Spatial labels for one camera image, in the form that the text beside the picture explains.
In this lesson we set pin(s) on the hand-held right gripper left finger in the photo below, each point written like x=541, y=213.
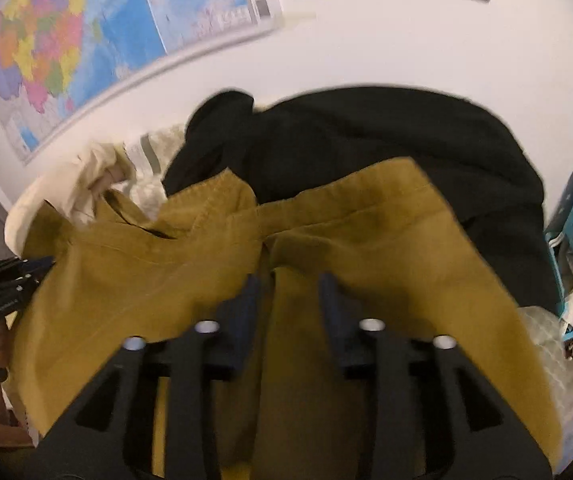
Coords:
x=244, y=310

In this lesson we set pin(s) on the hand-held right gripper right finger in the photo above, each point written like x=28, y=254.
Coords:
x=334, y=310

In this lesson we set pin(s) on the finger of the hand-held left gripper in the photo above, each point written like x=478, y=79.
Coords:
x=39, y=263
x=14, y=287

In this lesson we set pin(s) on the mustard brown pants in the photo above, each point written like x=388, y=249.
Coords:
x=166, y=280

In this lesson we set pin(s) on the cream cloth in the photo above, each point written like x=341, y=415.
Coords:
x=51, y=195

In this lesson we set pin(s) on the black garment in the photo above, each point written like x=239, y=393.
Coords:
x=366, y=135

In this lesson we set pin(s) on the colourful wall map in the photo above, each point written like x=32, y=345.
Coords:
x=66, y=45

